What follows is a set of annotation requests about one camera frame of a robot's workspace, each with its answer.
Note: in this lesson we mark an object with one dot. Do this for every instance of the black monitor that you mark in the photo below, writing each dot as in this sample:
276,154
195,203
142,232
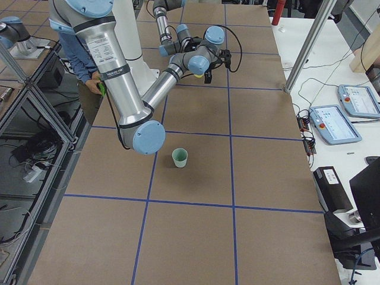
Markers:
355,248

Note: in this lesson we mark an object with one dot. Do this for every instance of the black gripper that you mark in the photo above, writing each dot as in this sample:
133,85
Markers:
208,78

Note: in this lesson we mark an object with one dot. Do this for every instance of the green plastic cup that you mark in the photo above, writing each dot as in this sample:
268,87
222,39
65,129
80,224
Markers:
179,157

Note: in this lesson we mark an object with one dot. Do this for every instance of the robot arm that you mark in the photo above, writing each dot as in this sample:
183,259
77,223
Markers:
172,40
94,22

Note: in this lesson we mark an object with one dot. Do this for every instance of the teach pendant tablet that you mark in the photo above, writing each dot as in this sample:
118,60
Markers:
333,125
358,101

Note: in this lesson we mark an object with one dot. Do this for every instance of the black box on table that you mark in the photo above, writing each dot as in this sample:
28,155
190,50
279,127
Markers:
331,193

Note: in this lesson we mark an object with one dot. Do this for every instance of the near teach pendant tablet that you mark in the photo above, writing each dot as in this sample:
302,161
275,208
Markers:
333,125

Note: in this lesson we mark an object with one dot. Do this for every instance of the far teach pendant tablet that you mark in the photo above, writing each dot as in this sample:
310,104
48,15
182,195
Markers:
358,101

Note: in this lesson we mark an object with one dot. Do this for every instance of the aluminium frame post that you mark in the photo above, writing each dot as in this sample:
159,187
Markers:
317,26

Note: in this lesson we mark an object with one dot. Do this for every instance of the green handled tool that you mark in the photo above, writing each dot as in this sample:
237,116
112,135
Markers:
102,89

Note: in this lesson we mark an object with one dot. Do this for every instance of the brown paper table cover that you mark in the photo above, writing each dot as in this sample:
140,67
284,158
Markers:
244,209

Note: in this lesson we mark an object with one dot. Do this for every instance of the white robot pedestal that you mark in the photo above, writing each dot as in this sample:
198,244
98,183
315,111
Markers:
129,41

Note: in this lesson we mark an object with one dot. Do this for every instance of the seated person in blue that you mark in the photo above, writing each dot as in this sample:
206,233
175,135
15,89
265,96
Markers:
81,61

